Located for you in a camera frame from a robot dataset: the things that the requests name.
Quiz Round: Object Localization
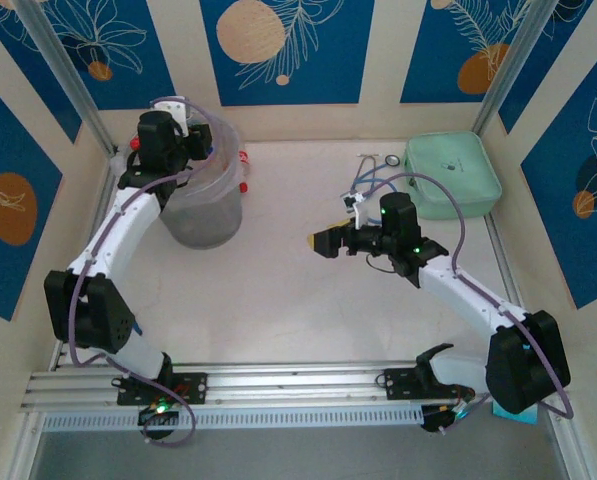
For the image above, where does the translucent mesh waste bin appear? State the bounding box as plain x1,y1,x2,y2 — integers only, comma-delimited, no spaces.
111,102,244,250

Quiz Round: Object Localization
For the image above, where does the blue stethoscope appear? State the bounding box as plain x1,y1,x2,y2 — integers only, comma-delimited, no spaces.
350,152,404,201

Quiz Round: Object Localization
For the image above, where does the mint green zip case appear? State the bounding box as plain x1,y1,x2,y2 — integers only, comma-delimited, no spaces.
402,130,503,221

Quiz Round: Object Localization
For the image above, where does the small circuit board with LED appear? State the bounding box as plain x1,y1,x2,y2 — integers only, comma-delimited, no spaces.
137,402,182,426
420,399,472,434

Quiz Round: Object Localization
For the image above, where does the light blue printed pouch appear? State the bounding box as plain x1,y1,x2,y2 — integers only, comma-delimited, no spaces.
491,399,538,426

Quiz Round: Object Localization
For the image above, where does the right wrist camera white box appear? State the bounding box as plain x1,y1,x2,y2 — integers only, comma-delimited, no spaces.
341,192,374,229

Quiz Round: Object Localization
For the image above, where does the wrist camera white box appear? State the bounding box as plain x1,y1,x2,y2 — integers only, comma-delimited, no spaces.
341,192,374,229
152,98,190,125

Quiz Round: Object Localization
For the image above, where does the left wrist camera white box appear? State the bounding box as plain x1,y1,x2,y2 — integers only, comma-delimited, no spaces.
152,98,190,125

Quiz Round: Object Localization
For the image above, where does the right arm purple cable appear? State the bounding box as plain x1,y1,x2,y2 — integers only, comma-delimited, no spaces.
345,172,577,436

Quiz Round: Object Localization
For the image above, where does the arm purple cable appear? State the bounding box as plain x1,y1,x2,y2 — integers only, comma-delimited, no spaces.
345,172,577,436
67,95,242,449

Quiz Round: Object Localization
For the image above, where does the aluminium table edge rail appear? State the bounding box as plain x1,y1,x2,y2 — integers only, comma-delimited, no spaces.
482,212,547,361
50,154,119,371

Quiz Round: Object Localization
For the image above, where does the aluminium frame post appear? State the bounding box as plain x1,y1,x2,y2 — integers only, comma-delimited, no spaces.
12,0,117,156
470,0,564,139

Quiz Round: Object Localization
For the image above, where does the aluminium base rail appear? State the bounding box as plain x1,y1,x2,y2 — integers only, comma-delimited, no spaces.
20,357,572,416

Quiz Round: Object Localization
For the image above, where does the white slotted cable duct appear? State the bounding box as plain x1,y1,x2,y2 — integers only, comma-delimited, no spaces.
40,403,425,432

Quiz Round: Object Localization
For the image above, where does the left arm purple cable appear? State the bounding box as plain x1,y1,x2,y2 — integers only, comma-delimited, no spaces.
67,95,242,449

